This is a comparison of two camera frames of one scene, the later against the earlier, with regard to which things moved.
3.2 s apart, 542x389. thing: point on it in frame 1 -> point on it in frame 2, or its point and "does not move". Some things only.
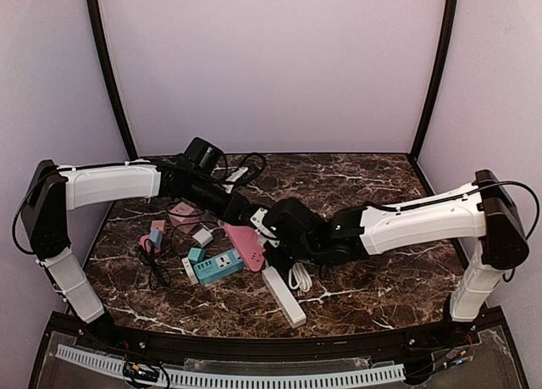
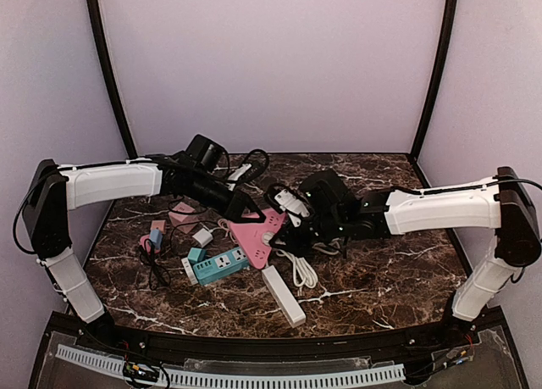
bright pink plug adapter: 142,239 does not move
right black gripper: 275,249 -> 294,230
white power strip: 288,302 does not move
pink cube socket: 185,209 does not move
